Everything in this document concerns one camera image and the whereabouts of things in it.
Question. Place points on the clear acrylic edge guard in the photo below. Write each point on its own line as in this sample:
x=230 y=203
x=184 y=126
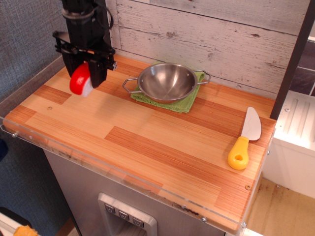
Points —
x=171 y=184

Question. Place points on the grey toy fridge cabinet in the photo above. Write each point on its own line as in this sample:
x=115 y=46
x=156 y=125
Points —
x=103 y=207

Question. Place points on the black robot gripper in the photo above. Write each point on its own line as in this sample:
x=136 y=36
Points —
x=84 y=42

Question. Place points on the green folded cloth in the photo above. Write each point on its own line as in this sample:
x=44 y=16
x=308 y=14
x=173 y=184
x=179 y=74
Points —
x=182 y=106

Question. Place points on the white toy sink unit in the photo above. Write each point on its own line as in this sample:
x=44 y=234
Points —
x=291 y=159

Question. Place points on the yellow handled toy knife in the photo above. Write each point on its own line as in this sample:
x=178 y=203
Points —
x=238 y=157

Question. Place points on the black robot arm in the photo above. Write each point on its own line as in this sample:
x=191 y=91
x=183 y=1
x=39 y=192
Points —
x=77 y=9

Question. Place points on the red white toy sushi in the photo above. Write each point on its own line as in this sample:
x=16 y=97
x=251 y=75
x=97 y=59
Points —
x=80 y=83

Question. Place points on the small steel pot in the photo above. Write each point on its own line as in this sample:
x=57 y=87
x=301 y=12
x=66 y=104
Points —
x=167 y=83

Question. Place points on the dark left post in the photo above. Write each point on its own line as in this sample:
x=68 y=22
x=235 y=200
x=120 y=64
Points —
x=105 y=20

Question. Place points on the dark post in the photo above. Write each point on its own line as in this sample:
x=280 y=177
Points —
x=105 y=20
x=294 y=60

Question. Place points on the dark right post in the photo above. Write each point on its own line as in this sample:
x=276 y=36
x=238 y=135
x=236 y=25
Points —
x=294 y=60

